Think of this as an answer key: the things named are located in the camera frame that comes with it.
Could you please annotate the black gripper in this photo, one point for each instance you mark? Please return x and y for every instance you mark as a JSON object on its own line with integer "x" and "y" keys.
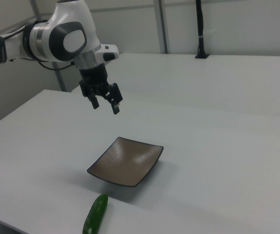
{"x": 94, "y": 74}

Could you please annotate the green cucumber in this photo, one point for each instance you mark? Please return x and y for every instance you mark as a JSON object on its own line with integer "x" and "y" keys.
{"x": 94, "y": 215}

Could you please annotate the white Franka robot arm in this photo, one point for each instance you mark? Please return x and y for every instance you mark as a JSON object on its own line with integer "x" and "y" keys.
{"x": 45, "y": 36}

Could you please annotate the square brown ceramic plate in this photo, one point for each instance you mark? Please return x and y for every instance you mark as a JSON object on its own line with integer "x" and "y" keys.
{"x": 126, "y": 161}

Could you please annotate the black pole base bracket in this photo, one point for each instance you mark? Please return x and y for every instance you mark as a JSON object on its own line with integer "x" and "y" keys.
{"x": 202, "y": 56}

